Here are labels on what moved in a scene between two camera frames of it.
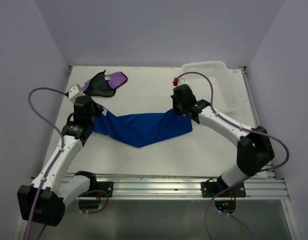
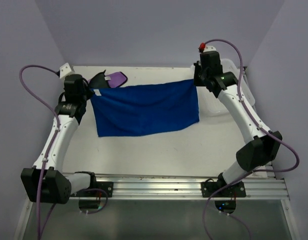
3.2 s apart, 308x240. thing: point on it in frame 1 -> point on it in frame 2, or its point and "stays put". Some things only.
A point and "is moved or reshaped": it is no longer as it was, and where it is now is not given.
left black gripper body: x=96 y=110 -> x=87 y=93
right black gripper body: x=178 y=108 -> x=200 y=75
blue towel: x=141 y=129 is moved or reshaped
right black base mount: x=210 y=188 stays put
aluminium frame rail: x=268 y=185 stays put
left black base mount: x=106 y=186 stays put
